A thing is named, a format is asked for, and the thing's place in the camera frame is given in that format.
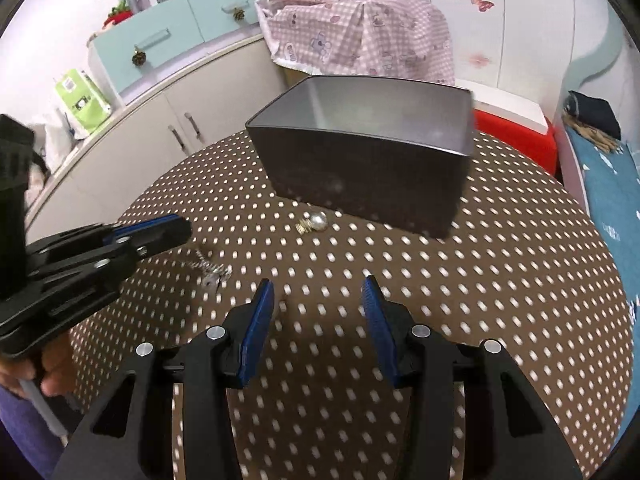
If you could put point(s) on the blue bed sheet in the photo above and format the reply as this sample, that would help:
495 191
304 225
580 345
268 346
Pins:
610 200

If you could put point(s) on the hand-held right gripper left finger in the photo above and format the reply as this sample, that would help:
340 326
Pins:
257 325

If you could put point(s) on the white shopping bag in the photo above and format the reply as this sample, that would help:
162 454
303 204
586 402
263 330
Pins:
42 130

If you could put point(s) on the person's left hand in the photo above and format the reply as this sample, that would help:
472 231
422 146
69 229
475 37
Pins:
57 367

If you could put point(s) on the grey metal box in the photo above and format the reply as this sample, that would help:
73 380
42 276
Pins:
360 180

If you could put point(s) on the person's left forearm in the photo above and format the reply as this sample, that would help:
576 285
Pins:
20 435

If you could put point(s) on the light blue bunk bed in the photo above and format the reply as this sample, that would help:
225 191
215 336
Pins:
590 50

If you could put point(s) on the folded black garment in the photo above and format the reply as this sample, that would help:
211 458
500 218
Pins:
595 112

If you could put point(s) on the red white storage box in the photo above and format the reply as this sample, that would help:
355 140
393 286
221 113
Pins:
520 142

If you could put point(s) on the narrow light blue drawer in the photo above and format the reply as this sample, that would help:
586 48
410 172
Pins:
225 12

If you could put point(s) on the white low cabinet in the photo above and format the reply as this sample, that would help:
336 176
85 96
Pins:
150 127

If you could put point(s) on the pinecone ornament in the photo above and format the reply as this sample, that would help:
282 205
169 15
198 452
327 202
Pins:
239 14
138 57

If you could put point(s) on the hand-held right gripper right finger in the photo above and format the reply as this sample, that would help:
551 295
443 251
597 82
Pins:
380 330

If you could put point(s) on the red strawberry plush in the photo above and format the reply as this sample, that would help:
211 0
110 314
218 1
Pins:
117 15

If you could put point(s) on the wide light blue drawer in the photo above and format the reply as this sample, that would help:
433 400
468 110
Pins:
145 45

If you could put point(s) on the brown polka dot tablecloth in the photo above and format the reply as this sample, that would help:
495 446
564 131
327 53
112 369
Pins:
500 285

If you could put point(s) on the white wardrobe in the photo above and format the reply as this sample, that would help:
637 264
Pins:
500 25

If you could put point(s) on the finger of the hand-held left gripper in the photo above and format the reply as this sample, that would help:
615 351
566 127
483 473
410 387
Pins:
167 236
150 223

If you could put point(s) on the green white paper bag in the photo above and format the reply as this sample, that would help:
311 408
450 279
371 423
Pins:
80 100

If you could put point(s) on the silver dangling earring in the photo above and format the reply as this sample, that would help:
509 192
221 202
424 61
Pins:
212 275

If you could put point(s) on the folded tan garment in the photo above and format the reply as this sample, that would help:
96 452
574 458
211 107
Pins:
600 140

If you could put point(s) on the pink butterfly sticker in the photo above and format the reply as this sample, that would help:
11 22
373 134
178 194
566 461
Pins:
481 0

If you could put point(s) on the pink checkered cloth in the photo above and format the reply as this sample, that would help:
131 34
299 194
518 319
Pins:
365 35

